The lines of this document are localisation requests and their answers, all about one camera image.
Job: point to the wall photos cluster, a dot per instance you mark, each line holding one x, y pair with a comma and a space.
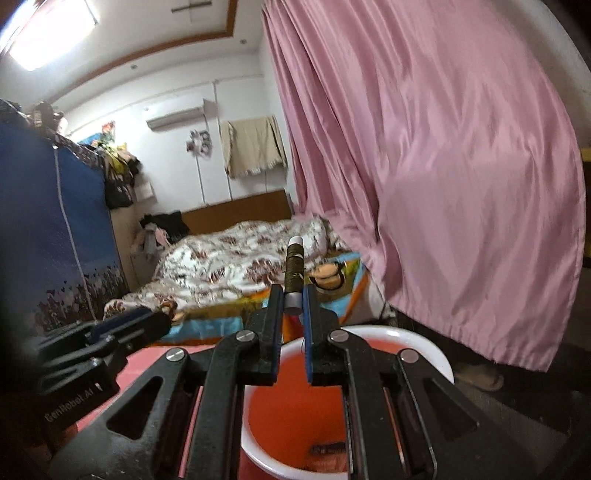
199, 144

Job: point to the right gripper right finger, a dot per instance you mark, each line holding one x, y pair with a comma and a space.
404, 419

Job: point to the brown dried peel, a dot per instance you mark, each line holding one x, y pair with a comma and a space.
328, 449

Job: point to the blue fabric wardrobe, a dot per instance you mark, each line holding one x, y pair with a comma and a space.
59, 258

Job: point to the hanging bags and clothes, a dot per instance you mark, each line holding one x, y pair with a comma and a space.
124, 182

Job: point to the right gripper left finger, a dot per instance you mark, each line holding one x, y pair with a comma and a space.
182, 417

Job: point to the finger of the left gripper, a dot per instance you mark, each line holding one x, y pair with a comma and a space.
138, 327

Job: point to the pink curtain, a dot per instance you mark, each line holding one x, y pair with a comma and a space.
431, 138

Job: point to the dark thread spool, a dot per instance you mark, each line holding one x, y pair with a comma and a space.
294, 277

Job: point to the clothes pile on nightstand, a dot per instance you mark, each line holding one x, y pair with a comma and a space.
158, 232

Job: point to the beige hanging towel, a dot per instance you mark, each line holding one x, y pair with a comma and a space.
251, 146

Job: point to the orange trash bin white rim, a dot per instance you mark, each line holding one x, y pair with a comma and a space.
281, 423

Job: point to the hat on wardrobe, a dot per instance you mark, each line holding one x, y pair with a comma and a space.
45, 116

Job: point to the wooden headboard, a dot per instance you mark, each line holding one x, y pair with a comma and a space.
268, 207

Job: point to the colourful cartoon bed sheet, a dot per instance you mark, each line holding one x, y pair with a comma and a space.
342, 284

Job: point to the pink plaid blanket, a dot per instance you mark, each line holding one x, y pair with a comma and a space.
137, 364

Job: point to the white air conditioner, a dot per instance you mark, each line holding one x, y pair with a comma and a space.
173, 111

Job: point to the floral white duvet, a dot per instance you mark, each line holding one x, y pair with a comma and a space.
200, 271

